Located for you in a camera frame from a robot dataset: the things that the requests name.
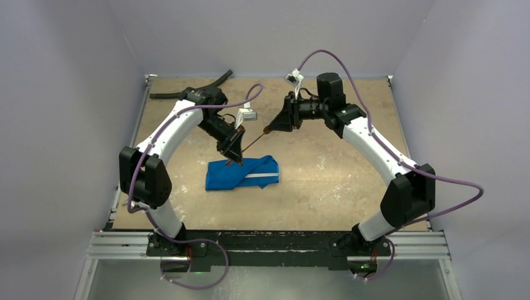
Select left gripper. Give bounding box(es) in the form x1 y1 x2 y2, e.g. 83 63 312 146
197 115 246 166

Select blue cloth napkin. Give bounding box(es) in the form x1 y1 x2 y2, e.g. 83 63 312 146
205 155 280 191

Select brown plastic utensil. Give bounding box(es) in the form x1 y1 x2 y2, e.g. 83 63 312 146
242 126 271 153

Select white plastic utensil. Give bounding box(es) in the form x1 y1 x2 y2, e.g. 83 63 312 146
244 172 279 179

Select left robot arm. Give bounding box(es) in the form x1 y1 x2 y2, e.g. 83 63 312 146
119 87 245 256

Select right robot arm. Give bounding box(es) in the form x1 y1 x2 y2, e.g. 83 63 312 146
264 69 436 254

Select black foam tube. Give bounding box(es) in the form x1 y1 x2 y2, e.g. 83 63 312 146
149 69 233 100

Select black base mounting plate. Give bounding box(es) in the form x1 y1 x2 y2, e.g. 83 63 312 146
146 229 391 272

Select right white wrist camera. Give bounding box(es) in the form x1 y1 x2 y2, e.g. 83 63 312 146
284 69 304 99

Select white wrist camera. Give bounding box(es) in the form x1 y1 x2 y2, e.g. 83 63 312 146
234 108 258 129
284 69 304 99

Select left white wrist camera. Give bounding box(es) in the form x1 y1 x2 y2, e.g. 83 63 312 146
234 108 258 129

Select aluminium frame rail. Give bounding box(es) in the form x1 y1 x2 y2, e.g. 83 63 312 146
87 230 450 261

